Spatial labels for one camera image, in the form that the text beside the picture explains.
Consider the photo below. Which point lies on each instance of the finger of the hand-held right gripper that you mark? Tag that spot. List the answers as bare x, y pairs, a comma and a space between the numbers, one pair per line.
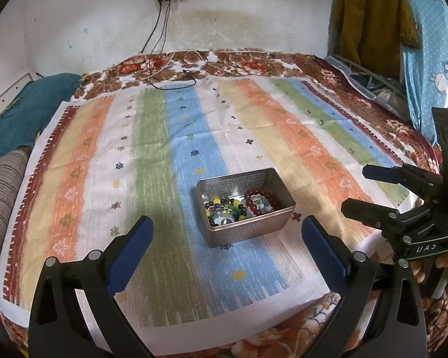
377, 214
399, 175

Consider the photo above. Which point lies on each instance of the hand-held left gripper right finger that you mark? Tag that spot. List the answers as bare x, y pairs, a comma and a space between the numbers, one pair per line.
321, 253

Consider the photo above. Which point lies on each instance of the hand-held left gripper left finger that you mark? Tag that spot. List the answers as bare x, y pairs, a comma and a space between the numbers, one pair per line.
134, 253

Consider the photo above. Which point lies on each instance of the silver tin box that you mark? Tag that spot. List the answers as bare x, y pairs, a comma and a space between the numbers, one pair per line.
254, 227

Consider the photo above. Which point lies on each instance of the blue polka dot cloth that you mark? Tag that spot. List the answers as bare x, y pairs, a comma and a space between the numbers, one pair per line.
429, 44

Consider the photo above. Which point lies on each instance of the striped woven mat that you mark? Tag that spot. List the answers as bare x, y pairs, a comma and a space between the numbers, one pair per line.
153, 138

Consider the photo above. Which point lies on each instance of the striped pillow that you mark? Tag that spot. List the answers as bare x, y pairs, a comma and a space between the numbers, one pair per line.
3, 194

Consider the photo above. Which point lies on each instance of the mustard yellow garment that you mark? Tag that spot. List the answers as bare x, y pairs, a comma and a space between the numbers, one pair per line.
373, 15

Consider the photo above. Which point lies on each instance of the teal cloth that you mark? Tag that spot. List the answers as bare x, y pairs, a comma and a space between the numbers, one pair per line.
22, 112

